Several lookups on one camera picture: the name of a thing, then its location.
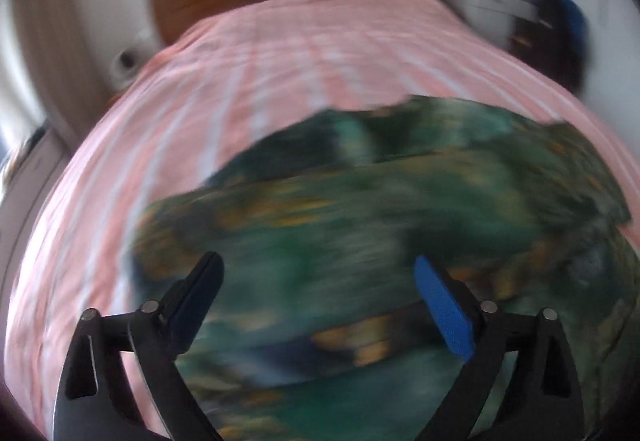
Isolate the white desk with grey top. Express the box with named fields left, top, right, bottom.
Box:
left=430, top=0, right=541, bottom=47

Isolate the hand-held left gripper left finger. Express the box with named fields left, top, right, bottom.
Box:
left=52, top=251, right=225, bottom=441

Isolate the white window bench cabinet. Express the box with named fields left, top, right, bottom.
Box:
left=0, top=131, right=71, bottom=222

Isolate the pink striped blanket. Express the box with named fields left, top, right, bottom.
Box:
left=7, top=0, right=601, bottom=437

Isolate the blue garment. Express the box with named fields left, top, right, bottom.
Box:
left=542, top=0, right=589, bottom=62

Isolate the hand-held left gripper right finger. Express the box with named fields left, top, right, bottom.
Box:
left=414, top=255, right=586, bottom=441

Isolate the white round fan heater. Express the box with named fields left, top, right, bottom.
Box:
left=111, top=38, right=161, bottom=84

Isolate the green printed padded jacket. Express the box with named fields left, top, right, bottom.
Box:
left=127, top=94, right=640, bottom=441

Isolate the beige curtain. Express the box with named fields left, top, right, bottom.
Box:
left=15, top=0, right=116, bottom=147

